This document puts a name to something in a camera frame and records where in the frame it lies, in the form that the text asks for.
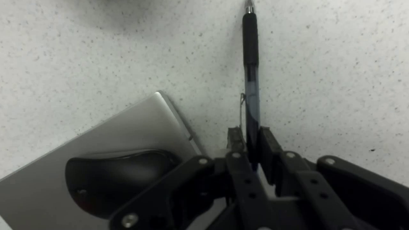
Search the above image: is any black and blue pen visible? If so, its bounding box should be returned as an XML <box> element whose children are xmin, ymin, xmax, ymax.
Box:
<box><xmin>239</xmin><ymin>0</ymin><xmax>262</xmax><ymax>172</ymax></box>

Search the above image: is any silver flat metal device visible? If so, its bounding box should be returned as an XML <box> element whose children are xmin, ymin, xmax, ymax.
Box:
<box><xmin>0</xmin><ymin>90</ymin><xmax>207</xmax><ymax>230</ymax></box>

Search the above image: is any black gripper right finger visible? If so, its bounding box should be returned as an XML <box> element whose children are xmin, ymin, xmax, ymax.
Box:
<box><xmin>257</xmin><ymin>126</ymin><xmax>409</xmax><ymax>230</ymax></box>

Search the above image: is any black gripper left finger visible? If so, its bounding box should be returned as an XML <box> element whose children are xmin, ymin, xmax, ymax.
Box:
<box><xmin>108</xmin><ymin>127</ymin><xmax>274</xmax><ymax>230</ymax></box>

